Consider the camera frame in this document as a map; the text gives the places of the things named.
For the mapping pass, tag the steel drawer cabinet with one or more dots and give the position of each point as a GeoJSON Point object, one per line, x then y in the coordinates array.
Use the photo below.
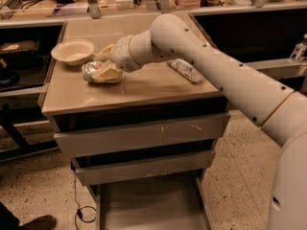
{"type": "Point", "coordinates": [154, 93]}

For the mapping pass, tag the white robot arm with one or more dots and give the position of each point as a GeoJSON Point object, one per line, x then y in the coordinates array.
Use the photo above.
{"type": "Point", "coordinates": [277, 109]}

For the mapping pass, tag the brown shoe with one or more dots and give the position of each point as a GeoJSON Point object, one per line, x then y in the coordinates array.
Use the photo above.
{"type": "Point", "coordinates": [46, 222]}

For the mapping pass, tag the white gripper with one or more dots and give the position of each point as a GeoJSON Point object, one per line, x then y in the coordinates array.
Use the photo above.
{"type": "Point", "coordinates": [122, 54]}

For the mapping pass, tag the white bowl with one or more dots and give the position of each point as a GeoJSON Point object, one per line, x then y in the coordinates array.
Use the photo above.
{"type": "Point", "coordinates": [73, 52]}

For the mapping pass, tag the drawer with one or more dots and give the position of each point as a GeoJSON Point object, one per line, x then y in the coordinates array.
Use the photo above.
{"type": "Point", "coordinates": [145, 168]}
{"type": "Point", "coordinates": [141, 136]}
{"type": "Point", "coordinates": [166, 202]}

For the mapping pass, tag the bottom drawer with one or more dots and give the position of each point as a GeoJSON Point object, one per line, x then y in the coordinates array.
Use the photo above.
{"type": "Point", "coordinates": [166, 202]}

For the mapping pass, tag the top drawer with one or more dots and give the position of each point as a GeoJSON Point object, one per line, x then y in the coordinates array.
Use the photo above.
{"type": "Point", "coordinates": [141, 136]}

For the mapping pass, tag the middle drawer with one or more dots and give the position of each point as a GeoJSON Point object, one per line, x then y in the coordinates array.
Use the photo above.
{"type": "Point", "coordinates": [145, 168]}

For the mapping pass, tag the plastic water bottle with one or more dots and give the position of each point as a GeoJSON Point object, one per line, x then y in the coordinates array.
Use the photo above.
{"type": "Point", "coordinates": [186, 70]}

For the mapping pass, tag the small bottle on shelf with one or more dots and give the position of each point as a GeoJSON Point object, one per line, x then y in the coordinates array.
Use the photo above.
{"type": "Point", "coordinates": [298, 53]}

